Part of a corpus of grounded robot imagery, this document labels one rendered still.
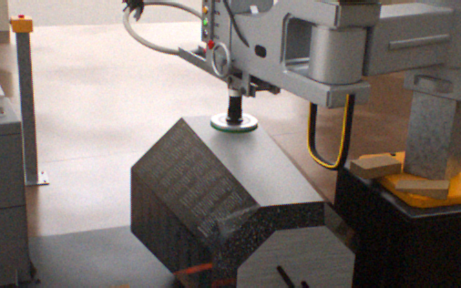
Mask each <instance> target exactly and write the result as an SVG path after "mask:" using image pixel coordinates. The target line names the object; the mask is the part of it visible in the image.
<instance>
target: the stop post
mask: <svg viewBox="0 0 461 288"><path fill-rule="evenodd" d="M10 19H11V30H12V32H13V33H15V42H16V54H17V67H18V79H19V92H20V105H21V117H22V130H23V142H24V166H25V184H26V186H35V185H43V184H49V180H48V177H47V175H46V171H38V168H37V140H36V113H35V99H34V85H33V70H32V56H31V43H30V32H33V20H32V18H31V16H30V15H25V16H24V17H18V16H10Z"/></svg>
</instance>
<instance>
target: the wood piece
mask: <svg viewBox="0 0 461 288"><path fill-rule="evenodd" d="M349 171H351V172H352V173H353V174H354V175H357V176H359V177H360V178H361V179H363V180H368V179H371V178H377V177H381V176H390V175H394V174H398V173H401V171H402V162H401V161H399V160H397V159H394V158H392V157H390V156H389V155H383V156H377V157H372V158H368V159H354V160H351V162H350V169H349Z"/></svg>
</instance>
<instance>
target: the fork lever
mask: <svg viewBox="0 0 461 288"><path fill-rule="evenodd" d="M178 51H179V56H178V57H181V58H183V59H184V60H186V61H187V62H189V63H190V64H193V65H194V66H195V67H198V68H199V69H202V70H204V71H205V72H207V73H209V74H210V75H213V76H214V77H216V78H217V79H219V80H222V81H224V82H226V84H228V85H230V86H233V87H235V88H236V89H238V90H239V91H240V92H241V94H242V95H244V94H246V89H245V87H242V86H241V78H239V77H237V76H236V75H228V76H227V77H226V78H224V79H221V78H219V77H217V76H216V75H215V72H214V70H213V68H212V67H210V66H208V65H206V63H205V60H206V54H205V53H204V47H203V46H199V51H200V52H199V53H198V54H197V55H195V54H193V53H190V52H189V51H188V50H186V49H185V48H183V47H182V46H178ZM252 84H253V85H252ZM252 84H251V91H250V96H251V97H252V98H256V91H262V90H268V91H269V92H271V93H272V94H273V95H274V96H276V95H277V94H278V87H277V86H273V85H272V84H270V83H268V82H266V81H264V80H261V79H259V78H256V77H255V76H253V83H252ZM254 85H255V86H254ZM256 86H257V87H256Z"/></svg>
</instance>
